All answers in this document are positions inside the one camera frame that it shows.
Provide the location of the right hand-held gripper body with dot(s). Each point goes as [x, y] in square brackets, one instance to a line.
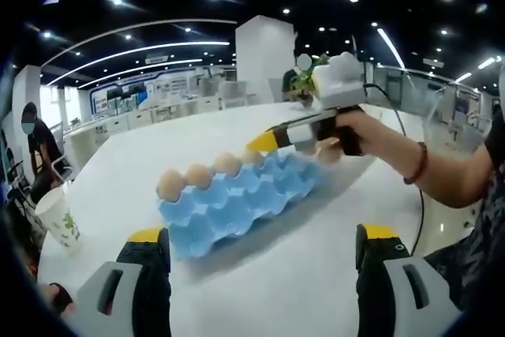
[339, 84]

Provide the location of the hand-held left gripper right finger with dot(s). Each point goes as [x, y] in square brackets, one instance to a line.
[378, 293]

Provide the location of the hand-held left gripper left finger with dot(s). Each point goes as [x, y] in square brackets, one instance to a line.
[148, 293]

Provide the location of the brown chicken egg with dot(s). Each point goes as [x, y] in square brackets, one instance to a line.
[170, 185]
[198, 176]
[251, 156]
[328, 154]
[227, 163]

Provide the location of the blue egg tray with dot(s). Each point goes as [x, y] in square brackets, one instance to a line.
[236, 210]

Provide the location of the person's right hand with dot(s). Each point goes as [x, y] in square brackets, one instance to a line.
[382, 143]

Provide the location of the person's left hand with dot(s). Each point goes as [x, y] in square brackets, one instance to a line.
[44, 291]

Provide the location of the green potted plant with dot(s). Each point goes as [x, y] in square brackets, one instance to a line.
[301, 76]

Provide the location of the white mesh office chair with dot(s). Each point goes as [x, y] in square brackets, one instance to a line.
[236, 94]

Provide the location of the white square pillar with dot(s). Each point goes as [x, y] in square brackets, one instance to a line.
[27, 96]
[260, 57]

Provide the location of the dark rounded object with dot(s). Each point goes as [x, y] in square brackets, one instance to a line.
[61, 295]

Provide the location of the person's dark patterned shirt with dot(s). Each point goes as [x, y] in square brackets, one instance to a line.
[469, 266]

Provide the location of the glass partition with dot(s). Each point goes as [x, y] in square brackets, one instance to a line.
[434, 108]

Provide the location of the white table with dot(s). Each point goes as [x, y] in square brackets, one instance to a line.
[118, 179]

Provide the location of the white paper cup green print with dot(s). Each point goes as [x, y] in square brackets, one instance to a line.
[55, 218]

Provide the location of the white cabinet row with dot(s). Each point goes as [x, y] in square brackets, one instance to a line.
[138, 120]

